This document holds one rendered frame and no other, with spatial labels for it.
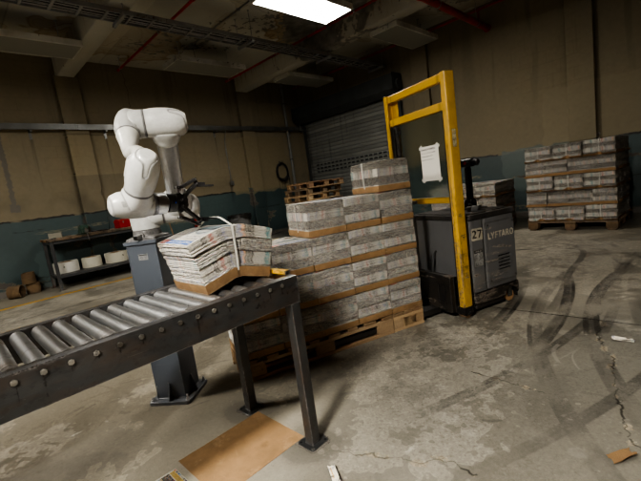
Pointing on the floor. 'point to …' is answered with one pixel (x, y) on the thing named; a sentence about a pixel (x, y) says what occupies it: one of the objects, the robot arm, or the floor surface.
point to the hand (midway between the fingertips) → (211, 200)
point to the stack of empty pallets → (313, 191)
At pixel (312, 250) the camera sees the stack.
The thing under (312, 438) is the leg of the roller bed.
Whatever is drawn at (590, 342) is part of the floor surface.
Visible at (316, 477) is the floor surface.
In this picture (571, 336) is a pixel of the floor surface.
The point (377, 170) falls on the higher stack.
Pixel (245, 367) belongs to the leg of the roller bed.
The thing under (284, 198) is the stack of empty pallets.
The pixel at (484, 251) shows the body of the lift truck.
